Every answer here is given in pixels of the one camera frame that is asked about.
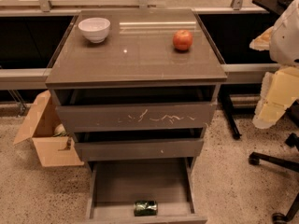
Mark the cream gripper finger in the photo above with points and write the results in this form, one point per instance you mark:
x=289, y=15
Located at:
x=279, y=91
x=262, y=41

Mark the green soda can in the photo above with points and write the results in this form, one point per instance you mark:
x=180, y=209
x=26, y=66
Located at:
x=145, y=208

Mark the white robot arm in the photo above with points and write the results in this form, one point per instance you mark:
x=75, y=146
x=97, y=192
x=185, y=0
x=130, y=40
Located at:
x=284, y=43

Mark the middle grey drawer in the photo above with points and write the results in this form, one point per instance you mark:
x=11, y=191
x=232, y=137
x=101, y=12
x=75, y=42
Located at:
x=142, y=144

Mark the grey drawer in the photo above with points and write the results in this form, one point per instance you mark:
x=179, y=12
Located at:
x=116, y=185
x=142, y=144
x=143, y=108

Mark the top grey drawer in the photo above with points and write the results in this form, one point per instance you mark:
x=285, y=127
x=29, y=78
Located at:
x=143, y=108

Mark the grey drawer cabinet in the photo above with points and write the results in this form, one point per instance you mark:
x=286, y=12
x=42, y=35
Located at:
x=138, y=52

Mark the bottom grey drawer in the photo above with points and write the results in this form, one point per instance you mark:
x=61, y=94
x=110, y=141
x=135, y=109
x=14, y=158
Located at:
x=116, y=185

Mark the red apple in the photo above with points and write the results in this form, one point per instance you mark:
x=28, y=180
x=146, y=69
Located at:
x=182, y=40

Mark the white ceramic bowl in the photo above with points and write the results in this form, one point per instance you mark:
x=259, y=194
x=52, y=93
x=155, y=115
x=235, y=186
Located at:
x=95, y=30

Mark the white object in box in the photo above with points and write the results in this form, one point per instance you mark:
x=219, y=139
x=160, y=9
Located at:
x=59, y=131

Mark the cardboard box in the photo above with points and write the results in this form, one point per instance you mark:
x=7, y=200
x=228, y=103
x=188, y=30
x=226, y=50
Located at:
x=38, y=126

